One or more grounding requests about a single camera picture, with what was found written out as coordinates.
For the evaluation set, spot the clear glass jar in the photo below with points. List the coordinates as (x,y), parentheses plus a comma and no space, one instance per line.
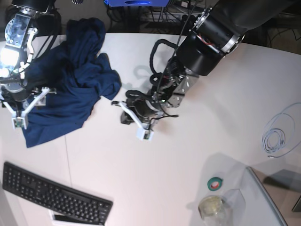
(212,211)

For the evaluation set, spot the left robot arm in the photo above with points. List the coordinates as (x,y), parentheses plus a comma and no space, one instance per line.
(214,34)

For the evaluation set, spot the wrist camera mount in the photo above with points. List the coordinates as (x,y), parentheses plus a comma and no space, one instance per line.
(20,104)
(145,130)

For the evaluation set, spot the blue box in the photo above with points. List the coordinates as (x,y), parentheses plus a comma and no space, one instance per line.
(123,3)

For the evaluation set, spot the dark blue t-shirt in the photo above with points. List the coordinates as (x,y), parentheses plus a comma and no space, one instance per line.
(81,76)

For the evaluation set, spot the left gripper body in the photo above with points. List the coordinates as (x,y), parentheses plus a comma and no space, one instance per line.
(145,110)

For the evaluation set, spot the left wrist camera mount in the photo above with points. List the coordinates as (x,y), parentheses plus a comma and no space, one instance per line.
(145,130)

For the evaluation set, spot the black computer keyboard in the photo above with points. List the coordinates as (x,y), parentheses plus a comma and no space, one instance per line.
(70,203)

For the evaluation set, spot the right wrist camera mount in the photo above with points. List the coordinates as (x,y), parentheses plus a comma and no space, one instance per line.
(20,104)

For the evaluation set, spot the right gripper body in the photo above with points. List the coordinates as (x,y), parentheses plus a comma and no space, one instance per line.
(14,91)

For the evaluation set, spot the green tape roll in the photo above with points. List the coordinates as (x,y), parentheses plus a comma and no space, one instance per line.
(214,183)

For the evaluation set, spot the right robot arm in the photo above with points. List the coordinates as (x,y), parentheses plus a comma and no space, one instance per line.
(31,17)

